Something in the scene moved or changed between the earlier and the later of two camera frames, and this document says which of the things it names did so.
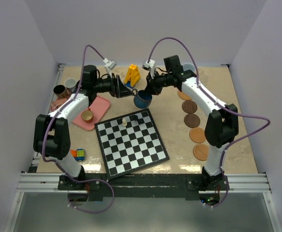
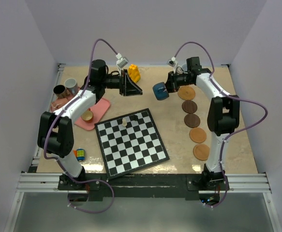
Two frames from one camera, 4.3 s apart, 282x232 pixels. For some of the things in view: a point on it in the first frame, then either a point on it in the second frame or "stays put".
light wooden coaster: (197, 135) stays put
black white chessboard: (129, 143) stays put
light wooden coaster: (200, 152) stays put
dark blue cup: (142, 98) → (160, 91)
